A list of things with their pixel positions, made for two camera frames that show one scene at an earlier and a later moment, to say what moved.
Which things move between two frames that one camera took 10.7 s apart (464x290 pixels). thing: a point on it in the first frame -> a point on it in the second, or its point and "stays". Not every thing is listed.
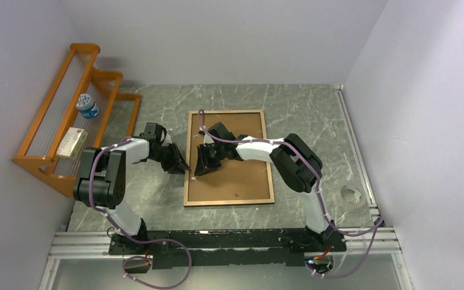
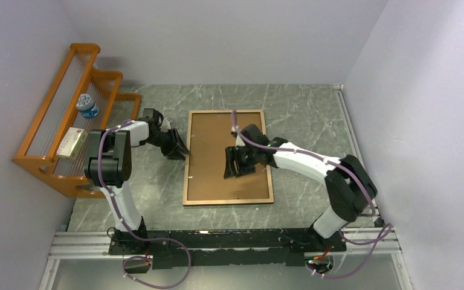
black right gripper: x=204 y=165 -> x=232 y=153
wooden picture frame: x=185 y=202 stays
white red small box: x=72 y=143 stays
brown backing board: x=244 y=180 stays
